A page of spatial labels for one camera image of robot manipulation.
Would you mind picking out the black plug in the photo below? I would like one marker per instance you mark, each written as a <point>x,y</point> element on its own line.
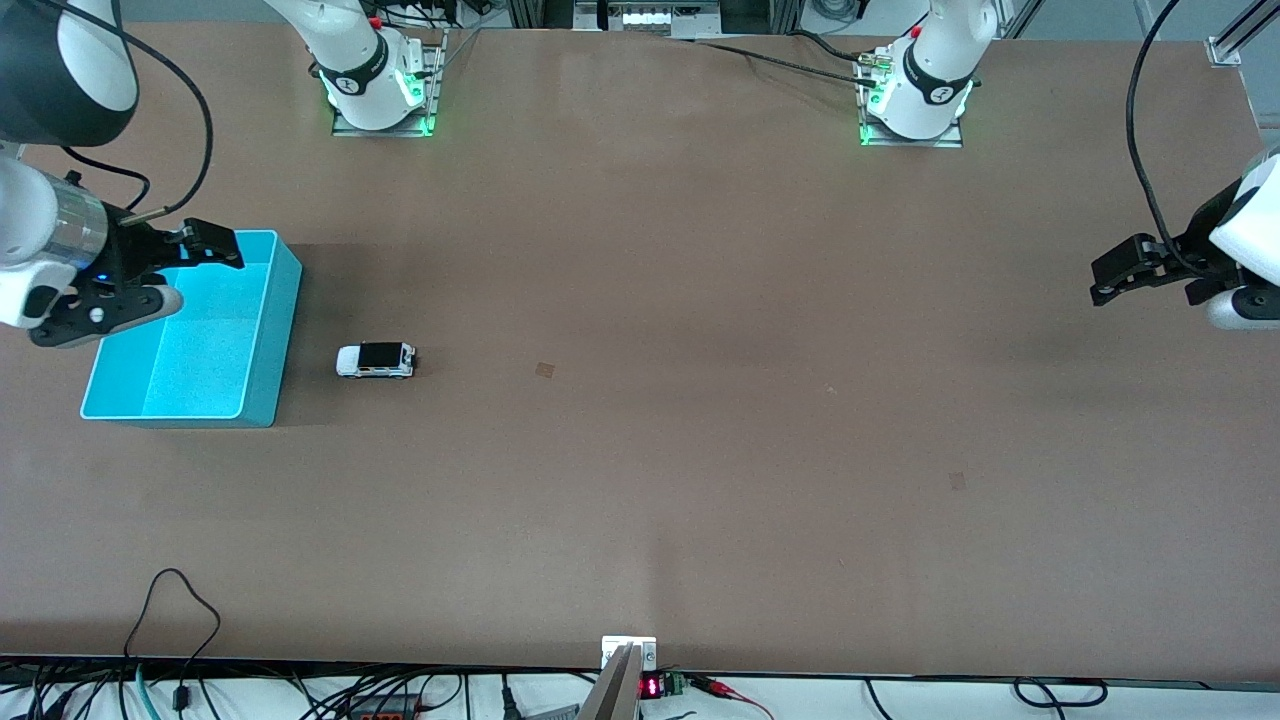
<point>508,700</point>

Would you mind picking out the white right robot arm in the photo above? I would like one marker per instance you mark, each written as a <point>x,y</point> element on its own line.
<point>30,220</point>

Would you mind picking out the grey lit equipment unit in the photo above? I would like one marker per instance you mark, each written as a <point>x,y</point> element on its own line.
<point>650,18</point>

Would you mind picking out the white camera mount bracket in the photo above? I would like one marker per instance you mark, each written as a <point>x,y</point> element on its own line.
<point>612,646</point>

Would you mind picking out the red digit display module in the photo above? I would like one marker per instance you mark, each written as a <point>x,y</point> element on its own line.
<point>651,687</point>

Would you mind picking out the turquoise plastic bin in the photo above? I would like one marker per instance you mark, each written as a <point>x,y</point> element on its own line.
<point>220,350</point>

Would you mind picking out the white toy jeep black roof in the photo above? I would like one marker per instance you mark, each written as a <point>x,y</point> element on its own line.
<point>375,360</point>

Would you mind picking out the grey camera post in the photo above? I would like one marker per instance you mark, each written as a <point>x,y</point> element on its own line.
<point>612,695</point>

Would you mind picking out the aluminium frame profile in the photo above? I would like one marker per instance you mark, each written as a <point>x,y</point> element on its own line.
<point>1222,50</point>

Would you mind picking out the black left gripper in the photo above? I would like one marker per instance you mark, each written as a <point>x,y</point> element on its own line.
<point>1203,249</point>

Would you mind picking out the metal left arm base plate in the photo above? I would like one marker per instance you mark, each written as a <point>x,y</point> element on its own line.
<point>910,143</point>

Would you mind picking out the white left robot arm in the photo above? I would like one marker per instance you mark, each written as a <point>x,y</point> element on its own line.
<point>930,70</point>

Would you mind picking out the red clip leads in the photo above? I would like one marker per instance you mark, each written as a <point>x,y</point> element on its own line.
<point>725,689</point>

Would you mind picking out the green terminal block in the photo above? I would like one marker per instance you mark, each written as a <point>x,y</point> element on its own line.
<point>675,684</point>

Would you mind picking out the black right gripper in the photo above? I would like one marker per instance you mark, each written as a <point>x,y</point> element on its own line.
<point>133,252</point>

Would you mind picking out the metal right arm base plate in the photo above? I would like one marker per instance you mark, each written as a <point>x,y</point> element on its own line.
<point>385,131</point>

